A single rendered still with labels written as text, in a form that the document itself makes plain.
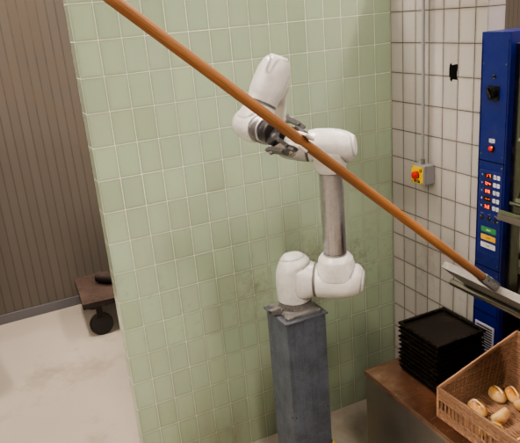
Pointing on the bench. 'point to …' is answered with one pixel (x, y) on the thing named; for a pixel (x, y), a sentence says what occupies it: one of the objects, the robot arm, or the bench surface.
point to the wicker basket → (451, 407)
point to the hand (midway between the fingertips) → (300, 141)
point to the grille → (487, 335)
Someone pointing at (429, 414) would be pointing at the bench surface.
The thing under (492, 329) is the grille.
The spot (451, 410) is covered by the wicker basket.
